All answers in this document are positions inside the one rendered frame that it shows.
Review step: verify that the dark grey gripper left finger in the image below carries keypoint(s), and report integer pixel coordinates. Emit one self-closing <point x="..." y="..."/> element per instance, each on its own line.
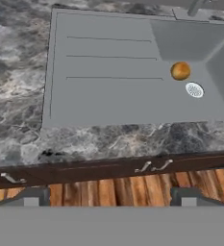
<point x="36" y="196"/>

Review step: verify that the grey sink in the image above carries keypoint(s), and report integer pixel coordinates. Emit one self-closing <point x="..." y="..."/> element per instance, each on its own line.
<point x="116" y="70"/>

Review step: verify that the grey tap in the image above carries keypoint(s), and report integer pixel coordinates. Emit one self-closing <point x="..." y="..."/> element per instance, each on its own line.
<point x="193" y="11"/>

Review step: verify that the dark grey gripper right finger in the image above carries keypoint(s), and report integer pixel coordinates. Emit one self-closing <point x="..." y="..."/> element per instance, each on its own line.
<point x="184" y="196"/>

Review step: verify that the brown potato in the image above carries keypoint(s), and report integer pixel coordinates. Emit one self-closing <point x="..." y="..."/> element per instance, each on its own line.
<point x="180" y="70"/>

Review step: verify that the dark brown cupboard door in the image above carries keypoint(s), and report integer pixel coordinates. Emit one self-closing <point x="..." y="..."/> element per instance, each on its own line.
<point x="196" y="161"/>
<point x="17" y="177"/>
<point x="100" y="171"/>

